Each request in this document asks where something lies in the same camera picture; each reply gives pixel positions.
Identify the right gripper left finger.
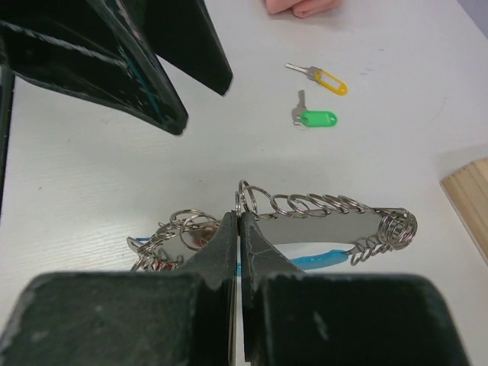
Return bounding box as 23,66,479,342
1,212,237,365

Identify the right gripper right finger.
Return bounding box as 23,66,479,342
239,213,469,365

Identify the yellow tag key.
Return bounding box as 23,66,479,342
284,63,348,96

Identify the green tag key left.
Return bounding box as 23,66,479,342
291,90,338,128

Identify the metal keyring plate with keys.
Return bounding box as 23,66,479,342
127,180,418,271

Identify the pink folded towel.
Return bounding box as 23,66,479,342
264,0,342,19

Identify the wooden rack stand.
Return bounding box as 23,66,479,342
440,158,488,262

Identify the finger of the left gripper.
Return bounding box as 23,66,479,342
124,0,233,95
1,1,188,136

